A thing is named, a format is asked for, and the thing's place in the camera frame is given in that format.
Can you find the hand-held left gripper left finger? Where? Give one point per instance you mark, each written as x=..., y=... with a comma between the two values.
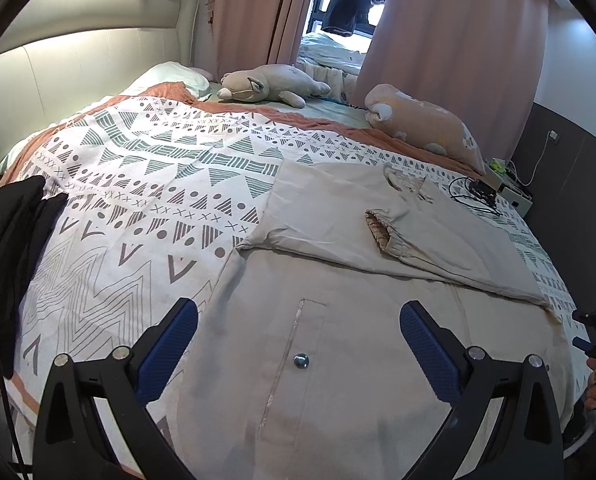
x=170, y=345

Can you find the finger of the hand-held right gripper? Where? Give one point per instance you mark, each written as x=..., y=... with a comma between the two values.
x=582, y=344

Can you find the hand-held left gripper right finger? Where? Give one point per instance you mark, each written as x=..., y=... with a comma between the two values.
x=428, y=355

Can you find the beige jacket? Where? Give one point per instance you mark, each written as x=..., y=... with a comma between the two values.
x=353, y=335

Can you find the black clothes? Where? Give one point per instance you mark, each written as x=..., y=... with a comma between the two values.
x=8, y=240

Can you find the cream nightstand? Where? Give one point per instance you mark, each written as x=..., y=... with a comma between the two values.
x=515, y=198

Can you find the patterned white duvet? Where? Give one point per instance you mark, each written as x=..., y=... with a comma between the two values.
x=128, y=185

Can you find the green yellow item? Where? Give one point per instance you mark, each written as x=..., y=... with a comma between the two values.
x=497, y=165

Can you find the peach printed pillow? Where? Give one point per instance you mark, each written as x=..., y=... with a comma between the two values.
x=418, y=120

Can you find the light green pillow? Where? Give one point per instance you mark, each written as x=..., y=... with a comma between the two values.
x=173, y=75

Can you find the grey plush toy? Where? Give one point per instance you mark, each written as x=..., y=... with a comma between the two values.
x=268, y=82

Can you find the beige padded headboard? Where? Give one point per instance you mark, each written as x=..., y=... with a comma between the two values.
x=78, y=60

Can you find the pink curtain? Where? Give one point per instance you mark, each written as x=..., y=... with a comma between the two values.
x=248, y=10
x=453, y=35

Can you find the white crumpled bedding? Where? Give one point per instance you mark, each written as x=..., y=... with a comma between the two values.
x=328, y=47

